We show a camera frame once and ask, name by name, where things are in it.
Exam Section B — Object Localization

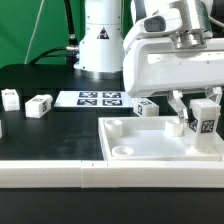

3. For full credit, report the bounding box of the white square tabletop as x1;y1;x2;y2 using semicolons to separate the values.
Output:
98;117;224;161

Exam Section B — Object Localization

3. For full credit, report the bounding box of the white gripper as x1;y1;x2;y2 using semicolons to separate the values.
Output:
123;37;224;124

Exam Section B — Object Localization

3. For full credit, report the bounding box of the white thin cable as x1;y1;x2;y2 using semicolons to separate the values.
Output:
24;0;46;65

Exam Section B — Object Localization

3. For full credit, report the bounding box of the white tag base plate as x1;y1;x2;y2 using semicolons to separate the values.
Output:
54;91;133;109

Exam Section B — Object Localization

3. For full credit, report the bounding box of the black cable with connector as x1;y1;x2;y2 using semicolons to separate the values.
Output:
29;0;81;65

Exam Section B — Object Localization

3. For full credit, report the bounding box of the white fence wall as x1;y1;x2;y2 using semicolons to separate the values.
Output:
0;160;224;188

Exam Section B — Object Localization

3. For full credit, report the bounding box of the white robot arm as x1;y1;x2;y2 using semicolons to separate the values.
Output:
123;0;224;120

